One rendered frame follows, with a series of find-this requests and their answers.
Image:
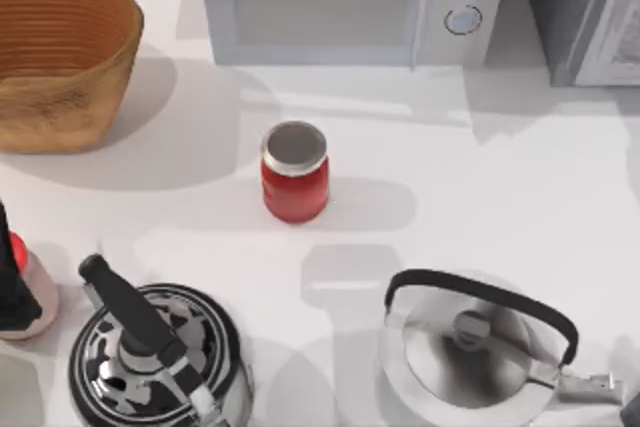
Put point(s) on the red can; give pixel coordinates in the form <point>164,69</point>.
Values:
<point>295,187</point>

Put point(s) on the microwave door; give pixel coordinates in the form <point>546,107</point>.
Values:
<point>320,2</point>

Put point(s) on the pale microwave oven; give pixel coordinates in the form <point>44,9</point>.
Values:
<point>360,2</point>

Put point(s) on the microwave knob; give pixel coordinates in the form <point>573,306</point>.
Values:
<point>463,20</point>

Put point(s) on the black and silver kettle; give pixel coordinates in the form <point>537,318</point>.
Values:
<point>155,362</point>

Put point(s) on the brown woven basket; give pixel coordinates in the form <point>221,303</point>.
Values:
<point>60,67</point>

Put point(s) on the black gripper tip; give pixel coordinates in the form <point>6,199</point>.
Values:
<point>12,287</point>

